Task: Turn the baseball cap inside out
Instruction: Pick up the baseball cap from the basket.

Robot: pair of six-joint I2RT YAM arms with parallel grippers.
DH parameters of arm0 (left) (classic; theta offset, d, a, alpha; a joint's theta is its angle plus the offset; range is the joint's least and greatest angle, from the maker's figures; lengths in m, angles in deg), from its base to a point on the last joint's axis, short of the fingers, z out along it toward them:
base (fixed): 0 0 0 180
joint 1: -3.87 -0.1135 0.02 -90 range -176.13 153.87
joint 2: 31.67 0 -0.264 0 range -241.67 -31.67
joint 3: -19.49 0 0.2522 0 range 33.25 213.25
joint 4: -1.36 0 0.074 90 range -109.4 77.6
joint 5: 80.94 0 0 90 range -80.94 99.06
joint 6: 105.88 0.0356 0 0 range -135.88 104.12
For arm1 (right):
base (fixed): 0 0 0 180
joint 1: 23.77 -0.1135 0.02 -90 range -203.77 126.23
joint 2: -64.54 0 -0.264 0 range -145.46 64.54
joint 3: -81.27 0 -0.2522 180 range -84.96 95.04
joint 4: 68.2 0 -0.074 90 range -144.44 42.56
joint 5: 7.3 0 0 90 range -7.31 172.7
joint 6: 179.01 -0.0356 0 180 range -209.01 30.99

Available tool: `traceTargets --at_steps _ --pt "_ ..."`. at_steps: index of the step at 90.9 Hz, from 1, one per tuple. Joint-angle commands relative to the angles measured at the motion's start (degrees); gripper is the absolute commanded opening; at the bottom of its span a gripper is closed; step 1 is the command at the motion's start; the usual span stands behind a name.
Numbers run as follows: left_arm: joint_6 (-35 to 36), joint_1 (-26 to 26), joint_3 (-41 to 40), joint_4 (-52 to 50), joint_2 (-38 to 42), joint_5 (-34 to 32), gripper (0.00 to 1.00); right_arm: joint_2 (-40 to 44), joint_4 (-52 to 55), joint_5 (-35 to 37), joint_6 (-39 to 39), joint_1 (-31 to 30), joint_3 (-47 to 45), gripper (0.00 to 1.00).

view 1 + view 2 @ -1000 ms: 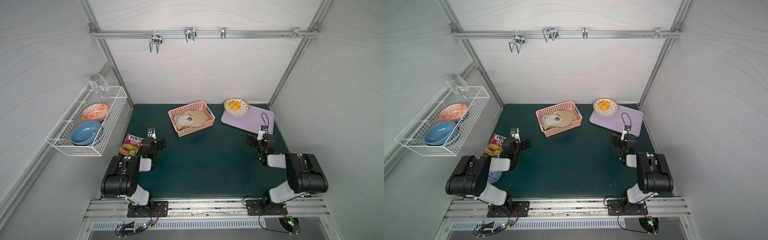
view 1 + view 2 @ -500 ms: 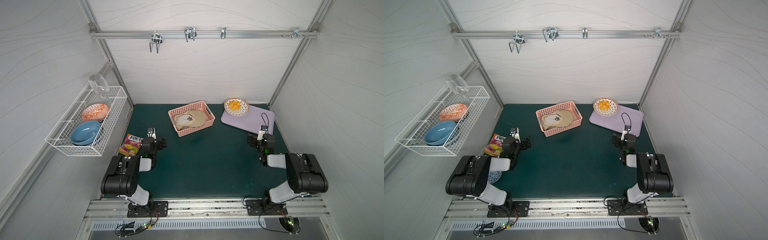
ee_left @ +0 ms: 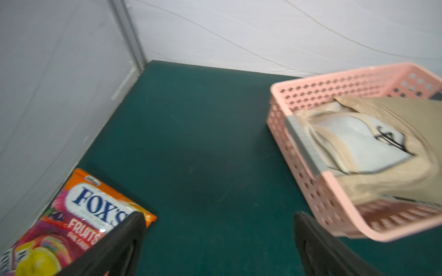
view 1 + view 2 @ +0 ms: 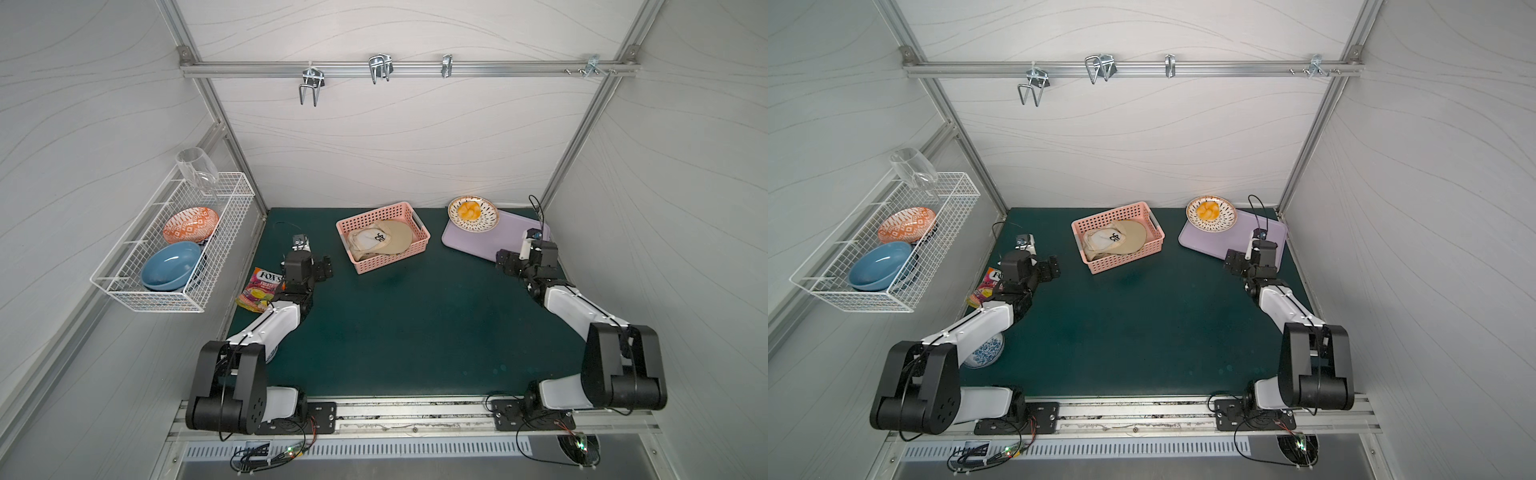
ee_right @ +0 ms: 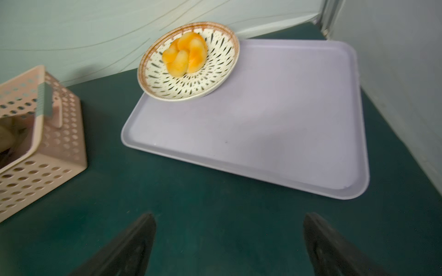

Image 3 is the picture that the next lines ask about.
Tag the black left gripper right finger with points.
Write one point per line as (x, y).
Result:
(324, 255)

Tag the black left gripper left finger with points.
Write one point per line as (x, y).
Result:
(116, 254)

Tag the beige baseball cap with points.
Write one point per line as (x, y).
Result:
(380, 147)

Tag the Fox's fruit candy bag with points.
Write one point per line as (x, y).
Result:
(83, 212)

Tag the pink perforated plastic basket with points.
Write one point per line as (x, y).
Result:
(382, 220)

